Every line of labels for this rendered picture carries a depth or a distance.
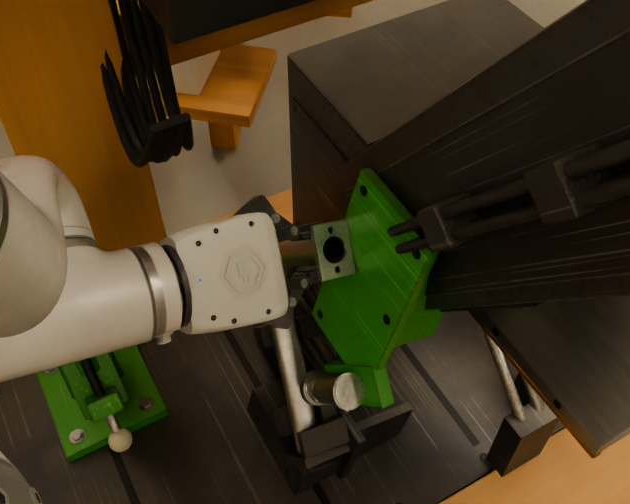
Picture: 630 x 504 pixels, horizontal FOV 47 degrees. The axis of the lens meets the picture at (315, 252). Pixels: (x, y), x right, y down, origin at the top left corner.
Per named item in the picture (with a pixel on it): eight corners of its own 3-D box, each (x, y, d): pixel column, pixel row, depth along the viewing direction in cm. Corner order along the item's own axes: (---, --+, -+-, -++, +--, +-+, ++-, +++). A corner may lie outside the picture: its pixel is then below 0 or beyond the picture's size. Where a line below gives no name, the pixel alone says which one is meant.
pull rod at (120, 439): (138, 449, 86) (128, 427, 82) (115, 460, 85) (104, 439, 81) (122, 412, 89) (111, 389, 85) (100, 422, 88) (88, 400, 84)
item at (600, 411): (710, 386, 73) (724, 370, 70) (590, 461, 68) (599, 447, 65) (473, 153, 94) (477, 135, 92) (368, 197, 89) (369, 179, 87)
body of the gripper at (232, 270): (186, 348, 61) (299, 316, 67) (162, 230, 60) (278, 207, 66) (158, 341, 68) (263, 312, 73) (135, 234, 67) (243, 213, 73)
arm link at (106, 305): (111, 259, 68) (140, 352, 66) (-43, 291, 61) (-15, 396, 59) (129, 223, 61) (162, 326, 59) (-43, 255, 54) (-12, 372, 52)
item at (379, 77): (523, 246, 110) (589, 59, 84) (352, 329, 101) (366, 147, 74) (451, 172, 120) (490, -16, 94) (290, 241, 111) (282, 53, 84)
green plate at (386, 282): (424, 371, 79) (500, 232, 65) (363, 394, 75) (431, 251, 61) (368, 297, 86) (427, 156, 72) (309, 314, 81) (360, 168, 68)
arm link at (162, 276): (163, 350, 60) (197, 341, 61) (141, 245, 59) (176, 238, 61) (134, 342, 67) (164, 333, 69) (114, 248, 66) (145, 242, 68)
